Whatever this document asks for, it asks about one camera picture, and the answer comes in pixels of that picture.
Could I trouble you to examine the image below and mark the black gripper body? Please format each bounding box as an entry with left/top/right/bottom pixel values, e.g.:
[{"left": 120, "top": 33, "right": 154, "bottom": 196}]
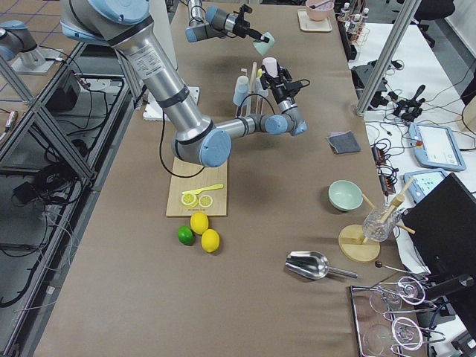
[
  {"left": 233, "top": 20, "right": 256, "bottom": 38},
  {"left": 269, "top": 79, "right": 297, "bottom": 104}
]

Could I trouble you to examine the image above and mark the green plastic cup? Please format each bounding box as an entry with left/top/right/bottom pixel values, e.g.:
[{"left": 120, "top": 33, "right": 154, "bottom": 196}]
[{"left": 253, "top": 32, "right": 275, "bottom": 56}]

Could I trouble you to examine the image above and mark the pink plastic cup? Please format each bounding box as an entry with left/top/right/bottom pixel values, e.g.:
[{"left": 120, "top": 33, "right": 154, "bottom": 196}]
[{"left": 262, "top": 57, "right": 279, "bottom": 78}]

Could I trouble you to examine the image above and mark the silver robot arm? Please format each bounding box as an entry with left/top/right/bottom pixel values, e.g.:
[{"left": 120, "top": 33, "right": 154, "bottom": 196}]
[
  {"left": 185, "top": 1, "right": 271, "bottom": 44},
  {"left": 60, "top": 1, "right": 307, "bottom": 167}
]

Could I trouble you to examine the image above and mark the grey plastic cup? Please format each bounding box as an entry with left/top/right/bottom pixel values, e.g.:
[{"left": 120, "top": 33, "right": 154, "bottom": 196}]
[{"left": 253, "top": 78, "right": 268, "bottom": 97}]

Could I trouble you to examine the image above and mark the white plastic cup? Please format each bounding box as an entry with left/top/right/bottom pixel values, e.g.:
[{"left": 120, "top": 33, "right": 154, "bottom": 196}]
[{"left": 237, "top": 75, "right": 248, "bottom": 86}]

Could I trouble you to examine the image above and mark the blue plastic cup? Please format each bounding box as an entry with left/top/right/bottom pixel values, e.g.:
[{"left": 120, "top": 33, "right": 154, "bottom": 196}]
[{"left": 233, "top": 83, "right": 248, "bottom": 106}]

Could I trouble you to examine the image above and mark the cream plastic tray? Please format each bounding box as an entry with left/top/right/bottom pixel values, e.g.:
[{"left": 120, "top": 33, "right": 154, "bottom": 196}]
[{"left": 297, "top": 9, "right": 332, "bottom": 33}]

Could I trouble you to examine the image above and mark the pink bowl of ice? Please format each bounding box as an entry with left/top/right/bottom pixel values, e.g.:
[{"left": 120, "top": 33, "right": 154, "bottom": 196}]
[{"left": 305, "top": 1, "right": 334, "bottom": 21}]

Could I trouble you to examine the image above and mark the grey folded cloth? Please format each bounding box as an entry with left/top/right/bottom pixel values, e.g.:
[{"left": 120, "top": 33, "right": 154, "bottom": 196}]
[{"left": 327, "top": 131, "right": 361, "bottom": 155}]

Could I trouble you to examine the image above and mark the wooden cutting board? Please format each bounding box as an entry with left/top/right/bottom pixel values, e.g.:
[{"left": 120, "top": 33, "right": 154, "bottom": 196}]
[{"left": 166, "top": 158, "right": 228, "bottom": 217}]

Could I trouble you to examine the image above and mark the green ceramic bowl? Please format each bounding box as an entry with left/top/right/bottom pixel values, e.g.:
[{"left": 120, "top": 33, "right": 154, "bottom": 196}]
[{"left": 328, "top": 180, "right": 363, "bottom": 212}]

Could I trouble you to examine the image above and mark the yellow plastic knife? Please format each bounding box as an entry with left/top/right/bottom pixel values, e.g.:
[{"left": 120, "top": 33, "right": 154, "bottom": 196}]
[{"left": 181, "top": 183, "right": 224, "bottom": 195}]

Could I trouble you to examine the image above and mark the teach pendant tablet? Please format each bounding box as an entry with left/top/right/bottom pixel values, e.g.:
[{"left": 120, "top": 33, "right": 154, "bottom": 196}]
[
  {"left": 403, "top": 168, "right": 448, "bottom": 204},
  {"left": 408, "top": 123, "right": 466, "bottom": 172}
]

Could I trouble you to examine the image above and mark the yellow lemon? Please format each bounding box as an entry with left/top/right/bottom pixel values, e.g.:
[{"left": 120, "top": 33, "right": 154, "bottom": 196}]
[
  {"left": 201, "top": 229, "right": 220, "bottom": 253},
  {"left": 190, "top": 212, "right": 209, "bottom": 235}
]

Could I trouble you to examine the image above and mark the clear glass on mug tree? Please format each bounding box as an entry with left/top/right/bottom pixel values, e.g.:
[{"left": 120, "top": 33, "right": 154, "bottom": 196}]
[{"left": 362, "top": 206, "right": 401, "bottom": 242}]

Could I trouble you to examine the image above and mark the wooden mug tree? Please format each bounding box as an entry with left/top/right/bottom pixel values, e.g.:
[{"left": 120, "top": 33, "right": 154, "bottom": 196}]
[{"left": 338, "top": 176, "right": 416, "bottom": 263}]

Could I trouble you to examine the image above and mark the green lime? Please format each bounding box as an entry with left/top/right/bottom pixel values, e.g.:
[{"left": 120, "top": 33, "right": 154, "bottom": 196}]
[{"left": 177, "top": 225, "right": 195, "bottom": 245}]

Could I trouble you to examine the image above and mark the metal scoop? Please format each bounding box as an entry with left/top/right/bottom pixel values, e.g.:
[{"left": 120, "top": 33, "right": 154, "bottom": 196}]
[{"left": 285, "top": 251, "right": 358, "bottom": 280}]

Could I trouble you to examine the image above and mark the black monitor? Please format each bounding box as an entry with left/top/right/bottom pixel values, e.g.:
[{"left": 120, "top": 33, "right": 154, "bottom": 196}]
[{"left": 402, "top": 173, "right": 475, "bottom": 277}]

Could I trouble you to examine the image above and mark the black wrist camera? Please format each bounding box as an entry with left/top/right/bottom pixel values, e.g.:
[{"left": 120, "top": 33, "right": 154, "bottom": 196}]
[
  {"left": 237, "top": 4, "right": 253, "bottom": 22},
  {"left": 289, "top": 79, "right": 310, "bottom": 93}
]

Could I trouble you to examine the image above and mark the white wire cup holder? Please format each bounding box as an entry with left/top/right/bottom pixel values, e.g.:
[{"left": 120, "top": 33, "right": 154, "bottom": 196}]
[{"left": 236, "top": 62, "right": 266, "bottom": 117}]

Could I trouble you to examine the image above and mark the aluminium frame post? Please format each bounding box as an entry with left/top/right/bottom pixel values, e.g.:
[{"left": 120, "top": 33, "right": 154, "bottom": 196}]
[{"left": 356, "top": 0, "right": 421, "bottom": 117}]

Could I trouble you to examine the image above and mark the wire wine glass rack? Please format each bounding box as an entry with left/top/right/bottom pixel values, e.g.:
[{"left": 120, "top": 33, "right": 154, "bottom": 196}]
[{"left": 349, "top": 274, "right": 446, "bottom": 356}]

